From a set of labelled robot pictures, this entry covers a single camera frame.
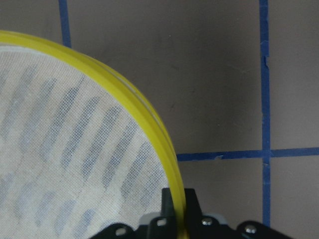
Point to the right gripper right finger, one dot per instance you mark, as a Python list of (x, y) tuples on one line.
[(193, 216)]

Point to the yellow steamer basket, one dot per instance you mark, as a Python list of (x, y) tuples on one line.
[(80, 146)]

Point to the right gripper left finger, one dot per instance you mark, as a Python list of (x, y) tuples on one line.
[(169, 226)]

